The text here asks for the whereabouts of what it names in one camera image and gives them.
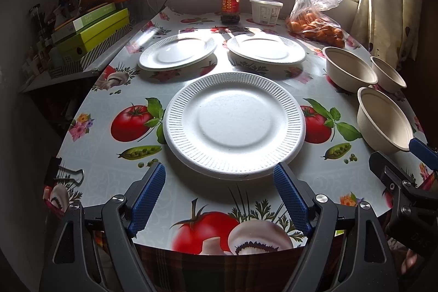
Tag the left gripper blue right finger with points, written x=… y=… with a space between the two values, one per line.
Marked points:
x=294 y=196

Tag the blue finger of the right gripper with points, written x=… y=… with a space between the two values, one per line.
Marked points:
x=424 y=153

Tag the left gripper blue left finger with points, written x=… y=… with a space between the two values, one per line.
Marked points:
x=142 y=196

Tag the small beige paper bowl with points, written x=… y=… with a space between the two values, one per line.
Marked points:
x=388 y=78

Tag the white paper plate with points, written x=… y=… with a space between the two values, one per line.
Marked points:
x=234 y=126
x=177 y=51
x=267 y=49

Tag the large beige paper bowl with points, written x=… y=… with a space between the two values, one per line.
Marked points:
x=347 y=70

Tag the person's right hand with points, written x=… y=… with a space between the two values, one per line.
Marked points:
x=409 y=261

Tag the floral vegetable print tablecloth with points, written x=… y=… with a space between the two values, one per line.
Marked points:
x=117 y=135

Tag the patterned cream curtain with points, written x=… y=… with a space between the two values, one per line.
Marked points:
x=389 y=29

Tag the green cardboard boxes stack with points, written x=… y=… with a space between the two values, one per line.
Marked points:
x=75 y=53

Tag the plastic bag of oranges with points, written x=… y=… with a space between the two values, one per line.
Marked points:
x=309 y=21

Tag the white plastic tub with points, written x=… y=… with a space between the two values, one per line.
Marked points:
x=265 y=12

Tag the red chili sauce jar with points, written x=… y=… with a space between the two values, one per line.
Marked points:
x=230 y=12

